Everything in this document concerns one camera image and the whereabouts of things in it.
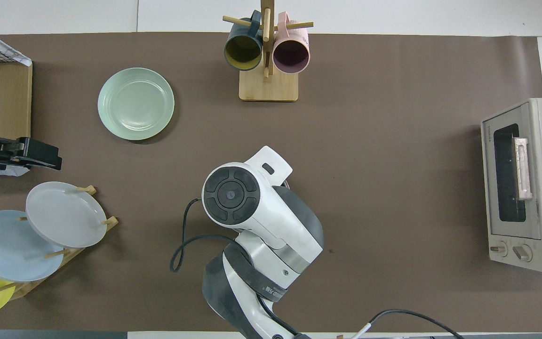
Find grey plate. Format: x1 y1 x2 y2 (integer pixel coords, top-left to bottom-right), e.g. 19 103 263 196
25 182 108 249

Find light blue plate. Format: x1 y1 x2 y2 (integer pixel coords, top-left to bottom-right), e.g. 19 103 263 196
0 210 64 283

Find wooden plate rack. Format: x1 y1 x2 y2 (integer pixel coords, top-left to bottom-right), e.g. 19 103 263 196
0 185 119 302

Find pale green plate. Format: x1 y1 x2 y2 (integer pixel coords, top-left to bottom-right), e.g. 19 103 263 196
97 67 175 141

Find dark teal mug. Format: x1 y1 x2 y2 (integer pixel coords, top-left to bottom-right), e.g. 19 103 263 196
224 10 263 71

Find wooden mug tree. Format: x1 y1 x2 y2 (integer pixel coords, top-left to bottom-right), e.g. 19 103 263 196
223 0 314 102

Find pink ribbed mug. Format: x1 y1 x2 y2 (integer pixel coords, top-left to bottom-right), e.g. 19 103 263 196
272 12 310 74

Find brown table mat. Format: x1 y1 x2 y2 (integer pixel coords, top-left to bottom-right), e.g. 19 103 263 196
0 32 542 333

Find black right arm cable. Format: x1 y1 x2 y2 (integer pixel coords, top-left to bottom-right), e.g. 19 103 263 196
170 198 239 274

